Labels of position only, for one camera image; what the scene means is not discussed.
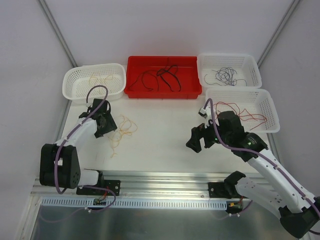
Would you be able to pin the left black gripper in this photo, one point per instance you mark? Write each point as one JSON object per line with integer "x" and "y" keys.
{"x": 105, "y": 124}

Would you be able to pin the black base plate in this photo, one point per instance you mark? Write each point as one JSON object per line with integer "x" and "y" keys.
{"x": 224, "y": 190}
{"x": 113, "y": 185}

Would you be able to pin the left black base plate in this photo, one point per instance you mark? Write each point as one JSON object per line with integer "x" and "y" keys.
{"x": 113, "y": 185}

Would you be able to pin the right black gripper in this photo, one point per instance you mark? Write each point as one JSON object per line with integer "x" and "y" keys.
{"x": 204, "y": 133}

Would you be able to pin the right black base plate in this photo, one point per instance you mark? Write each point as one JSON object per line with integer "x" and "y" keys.
{"x": 224, "y": 190}

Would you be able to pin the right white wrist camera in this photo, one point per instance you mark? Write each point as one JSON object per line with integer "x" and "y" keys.
{"x": 206, "y": 113}

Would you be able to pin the left aluminium frame post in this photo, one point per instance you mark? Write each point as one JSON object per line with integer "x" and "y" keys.
{"x": 56, "y": 30}

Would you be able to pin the red plastic bin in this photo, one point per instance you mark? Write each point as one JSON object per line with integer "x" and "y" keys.
{"x": 162, "y": 77}

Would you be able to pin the right aluminium frame post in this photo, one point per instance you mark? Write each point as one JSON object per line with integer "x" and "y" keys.
{"x": 278, "y": 30}

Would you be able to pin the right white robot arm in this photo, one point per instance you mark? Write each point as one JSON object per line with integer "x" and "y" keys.
{"x": 297, "y": 209}

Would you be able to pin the white near rectangular basket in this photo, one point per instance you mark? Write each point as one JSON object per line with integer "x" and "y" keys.
{"x": 254, "y": 107}

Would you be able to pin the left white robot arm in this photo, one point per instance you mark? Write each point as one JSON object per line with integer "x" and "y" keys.
{"x": 59, "y": 162}

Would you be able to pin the aluminium frame post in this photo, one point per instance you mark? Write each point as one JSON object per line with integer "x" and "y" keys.
{"x": 278, "y": 30}
{"x": 56, "y": 30}

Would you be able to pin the white oval perforated basket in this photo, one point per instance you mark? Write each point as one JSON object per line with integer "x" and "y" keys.
{"x": 79, "y": 80}

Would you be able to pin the aluminium mounting rail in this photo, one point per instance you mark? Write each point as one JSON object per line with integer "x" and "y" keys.
{"x": 164, "y": 185}

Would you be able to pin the white slotted cable duct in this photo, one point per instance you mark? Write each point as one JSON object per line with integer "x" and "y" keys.
{"x": 131, "y": 203}

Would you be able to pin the white far rectangular basket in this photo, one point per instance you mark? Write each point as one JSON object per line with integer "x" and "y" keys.
{"x": 228, "y": 70}

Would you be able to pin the white rectangular basket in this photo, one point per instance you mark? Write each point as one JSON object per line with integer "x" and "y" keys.
{"x": 228, "y": 70}
{"x": 254, "y": 107}

